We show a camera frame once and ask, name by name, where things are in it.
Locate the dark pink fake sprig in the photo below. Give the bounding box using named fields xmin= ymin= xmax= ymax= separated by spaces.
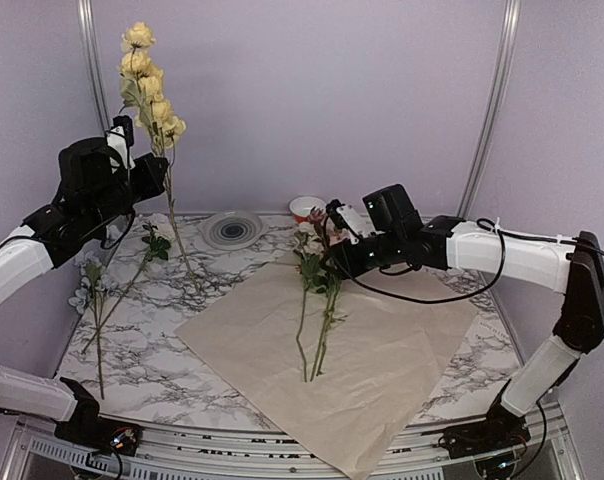
xmin=307 ymin=207 xmax=342 ymax=380

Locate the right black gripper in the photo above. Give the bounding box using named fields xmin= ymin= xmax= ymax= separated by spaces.
xmin=319 ymin=230 xmax=405 ymax=281

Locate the white fake rose stem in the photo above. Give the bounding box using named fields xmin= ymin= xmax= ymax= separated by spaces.
xmin=82 ymin=220 xmax=175 ymax=352

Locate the left aluminium corner post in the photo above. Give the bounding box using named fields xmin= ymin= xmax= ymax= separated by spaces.
xmin=77 ymin=0 xmax=111 ymax=131

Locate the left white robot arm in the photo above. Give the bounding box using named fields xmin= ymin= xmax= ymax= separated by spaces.
xmin=0 ymin=115 xmax=168 ymax=445

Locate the blue fake flower stem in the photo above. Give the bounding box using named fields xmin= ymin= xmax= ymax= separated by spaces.
xmin=68 ymin=251 xmax=119 ymax=400

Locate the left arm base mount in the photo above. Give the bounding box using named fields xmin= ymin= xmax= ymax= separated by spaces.
xmin=54 ymin=403 xmax=142 ymax=456

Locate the orange and white bowl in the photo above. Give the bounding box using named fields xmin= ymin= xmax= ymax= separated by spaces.
xmin=289 ymin=196 xmax=326 ymax=224

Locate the peach wrapping paper sheet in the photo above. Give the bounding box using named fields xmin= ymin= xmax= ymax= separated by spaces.
xmin=176 ymin=262 xmax=477 ymax=479

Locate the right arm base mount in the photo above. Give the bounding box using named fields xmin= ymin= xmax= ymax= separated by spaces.
xmin=438 ymin=402 xmax=531 ymax=459

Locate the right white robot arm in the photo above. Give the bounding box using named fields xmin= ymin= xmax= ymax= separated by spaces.
xmin=326 ymin=184 xmax=604 ymax=448

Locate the aluminium corner post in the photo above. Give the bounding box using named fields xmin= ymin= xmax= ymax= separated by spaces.
xmin=457 ymin=0 xmax=522 ymax=218
xmin=77 ymin=0 xmax=111 ymax=131

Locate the aluminium front rail frame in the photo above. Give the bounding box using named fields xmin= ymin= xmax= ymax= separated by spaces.
xmin=0 ymin=402 xmax=584 ymax=479

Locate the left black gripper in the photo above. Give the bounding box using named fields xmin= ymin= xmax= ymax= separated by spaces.
xmin=88 ymin=152 xmax=169 ymax=231

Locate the pink fake rose stem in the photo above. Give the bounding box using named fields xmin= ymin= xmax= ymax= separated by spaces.
xmin=293 ymin=222 xmax=329 ymax=382

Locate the right aluminium corner post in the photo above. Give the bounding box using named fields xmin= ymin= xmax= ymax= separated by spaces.
xmin=457 ymin=0 xmax=522 ymax=218

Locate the yellow fake flower stem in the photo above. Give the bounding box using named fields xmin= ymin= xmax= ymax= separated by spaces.
xmin=118 ymin=22 xmax=199 ymax=288

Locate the grey striped plate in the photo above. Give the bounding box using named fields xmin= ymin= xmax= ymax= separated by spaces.
xmin=199 ymin=210 xmax=268 ymax=251

